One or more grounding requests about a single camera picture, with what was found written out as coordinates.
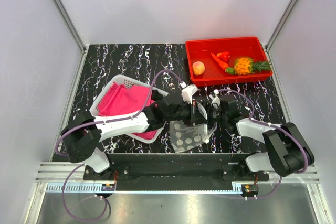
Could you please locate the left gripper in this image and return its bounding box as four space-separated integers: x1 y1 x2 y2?
165 100 208 127

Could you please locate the polka dot zip bag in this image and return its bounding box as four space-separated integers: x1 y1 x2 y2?
169 103 218 154

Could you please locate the fake carrot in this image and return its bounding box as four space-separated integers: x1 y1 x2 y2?
211 53 235 74

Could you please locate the fake peach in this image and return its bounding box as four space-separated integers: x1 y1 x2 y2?
192 61 205 76

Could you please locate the fake pineapple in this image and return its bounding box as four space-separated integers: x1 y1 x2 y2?
233 57 271 76

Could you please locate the red fake pepper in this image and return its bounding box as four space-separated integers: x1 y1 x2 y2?
216 51 230 62

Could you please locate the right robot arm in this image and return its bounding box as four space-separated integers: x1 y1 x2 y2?
205 94 315 180

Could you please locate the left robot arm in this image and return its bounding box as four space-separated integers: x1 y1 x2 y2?
61 95 208 180

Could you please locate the red plastic bin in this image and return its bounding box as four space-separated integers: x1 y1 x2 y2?
185 37 273 87

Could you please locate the pink cloth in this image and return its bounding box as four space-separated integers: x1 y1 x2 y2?
97 83 158 143

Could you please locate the white plastic basket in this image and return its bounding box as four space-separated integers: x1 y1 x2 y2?
89 74 171 144

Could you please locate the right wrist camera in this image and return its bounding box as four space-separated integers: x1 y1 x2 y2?
209 89 221 111

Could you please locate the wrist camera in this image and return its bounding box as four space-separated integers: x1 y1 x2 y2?
209 89 221 111
181 84 198 104

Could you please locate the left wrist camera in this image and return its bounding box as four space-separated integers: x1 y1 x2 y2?
181 84 198 104

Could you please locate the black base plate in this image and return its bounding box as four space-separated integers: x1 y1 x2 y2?
83 153 269 192

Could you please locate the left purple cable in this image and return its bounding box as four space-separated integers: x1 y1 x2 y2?
55 69 187 222

